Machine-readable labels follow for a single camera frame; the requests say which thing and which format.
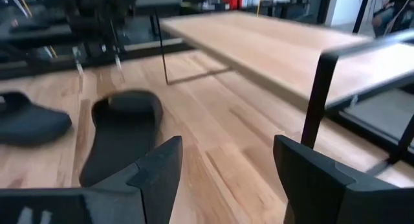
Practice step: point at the wooden shelf black metal frame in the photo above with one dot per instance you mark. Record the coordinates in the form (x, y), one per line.
(275, 49)

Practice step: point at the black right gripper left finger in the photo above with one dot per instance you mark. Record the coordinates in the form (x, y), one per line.
(158, 185)

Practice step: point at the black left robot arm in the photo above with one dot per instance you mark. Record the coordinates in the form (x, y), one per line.
(97, 10)

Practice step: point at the black rubber slide sandal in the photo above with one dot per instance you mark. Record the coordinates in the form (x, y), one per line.
(32, 127)
(123, 143)

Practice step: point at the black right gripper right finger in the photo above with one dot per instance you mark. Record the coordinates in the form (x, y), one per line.
(310, 191)

